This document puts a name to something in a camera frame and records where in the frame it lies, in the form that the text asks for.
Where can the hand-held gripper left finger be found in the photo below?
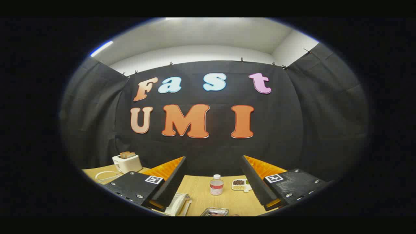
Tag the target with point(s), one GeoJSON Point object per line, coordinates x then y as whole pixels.
{"type": "Point", "coordinates": [174, 185]}

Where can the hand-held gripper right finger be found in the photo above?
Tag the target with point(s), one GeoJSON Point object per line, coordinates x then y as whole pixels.
{"type": "Point", "coordinates": [255, 185]}

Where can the white divided dish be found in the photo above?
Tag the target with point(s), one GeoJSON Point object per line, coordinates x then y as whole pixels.
{"type": "Point", "coordinates": [242, 190]}

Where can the pile of yellow beans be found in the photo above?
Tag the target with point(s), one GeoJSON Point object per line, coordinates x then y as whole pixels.
{"type": "Point", "coordinates": [239, 187]}

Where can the pile of dark beans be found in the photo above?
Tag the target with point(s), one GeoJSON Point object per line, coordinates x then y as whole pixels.
{"type": "Point", "coordinates": [239, 182]}

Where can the clear bottle with red label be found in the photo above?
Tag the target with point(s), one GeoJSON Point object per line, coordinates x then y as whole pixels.
{"type": "Point", "coordinates": [216, 187]}

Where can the white toaster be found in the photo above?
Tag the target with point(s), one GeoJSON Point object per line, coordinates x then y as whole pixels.
{"type": "Point", "coordinates": [128, 164]}

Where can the toasted bread slice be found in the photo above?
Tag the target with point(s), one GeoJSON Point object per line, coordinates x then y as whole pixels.
{"type": "Point", "coordinates": [131, 154]}
{"type": "Point", "coordinates": [123, 155]}

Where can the black backdrop cloth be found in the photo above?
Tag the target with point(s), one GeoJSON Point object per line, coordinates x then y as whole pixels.
{"type": "Point", "coordinates": [286, 123]}

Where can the ceiling strip light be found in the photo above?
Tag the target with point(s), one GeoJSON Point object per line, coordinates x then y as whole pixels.
{"type": "Point", "coordinates": [100, 48]}

